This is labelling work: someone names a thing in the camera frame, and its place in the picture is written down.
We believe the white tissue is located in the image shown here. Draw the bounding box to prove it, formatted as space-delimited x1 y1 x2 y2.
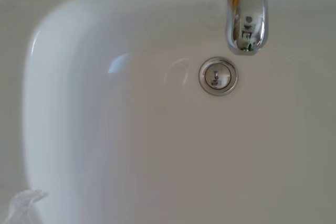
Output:
5 189 49 224

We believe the chrome sink drain stopper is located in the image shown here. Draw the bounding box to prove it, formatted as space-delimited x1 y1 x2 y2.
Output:
198 56 240 96

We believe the white ceramic sink basin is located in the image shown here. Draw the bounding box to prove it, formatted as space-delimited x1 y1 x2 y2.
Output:
0 0 336 224

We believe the chrome faucet spout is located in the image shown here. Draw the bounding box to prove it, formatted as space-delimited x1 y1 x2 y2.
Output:
222 0 270 57

